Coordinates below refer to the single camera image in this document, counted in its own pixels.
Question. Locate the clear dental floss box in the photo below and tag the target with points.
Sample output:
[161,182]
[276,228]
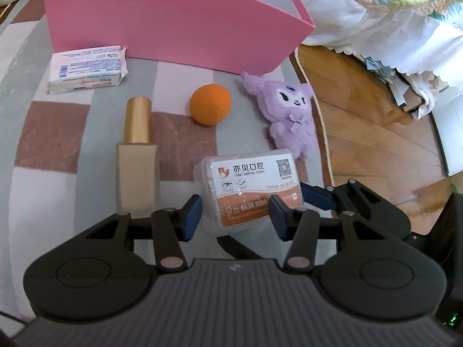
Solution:
[236,188]

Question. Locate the white scalloped bed skirt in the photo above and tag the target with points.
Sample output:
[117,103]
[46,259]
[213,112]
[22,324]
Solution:
[405,40]

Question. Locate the orange makeup sponge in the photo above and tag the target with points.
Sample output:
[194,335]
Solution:
[210,104]

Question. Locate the purple plush toy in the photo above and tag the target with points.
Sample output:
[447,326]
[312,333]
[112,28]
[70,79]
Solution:
[288,108]

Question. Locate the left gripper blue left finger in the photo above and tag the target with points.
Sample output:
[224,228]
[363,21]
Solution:
[170,227]

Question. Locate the small white soap pack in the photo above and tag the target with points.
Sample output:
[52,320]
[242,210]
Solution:
[83,69]

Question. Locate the gold cap foundation bottle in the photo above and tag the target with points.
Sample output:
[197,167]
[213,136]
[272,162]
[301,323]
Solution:
[137,163]

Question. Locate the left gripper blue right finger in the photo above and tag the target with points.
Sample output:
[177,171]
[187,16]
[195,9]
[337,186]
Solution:
[298,225]

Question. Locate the pink storage box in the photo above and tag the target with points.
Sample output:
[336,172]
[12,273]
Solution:
[234,36]

